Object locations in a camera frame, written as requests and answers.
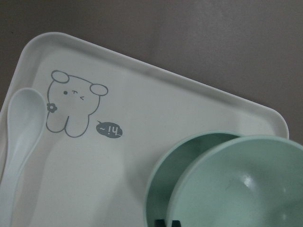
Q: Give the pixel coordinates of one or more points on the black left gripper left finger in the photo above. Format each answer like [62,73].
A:
[159,223]

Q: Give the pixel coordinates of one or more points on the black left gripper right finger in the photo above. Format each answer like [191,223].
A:
[176,223]

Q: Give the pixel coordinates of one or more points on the green bowl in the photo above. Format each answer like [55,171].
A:
[252,181]
[171,166]

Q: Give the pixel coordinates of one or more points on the green bowl bottom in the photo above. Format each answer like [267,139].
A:
[171,166]

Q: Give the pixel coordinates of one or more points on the white rabbit tray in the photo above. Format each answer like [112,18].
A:
[93,161]

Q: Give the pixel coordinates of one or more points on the white plastic spoon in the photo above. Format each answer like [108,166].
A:
[26,118]

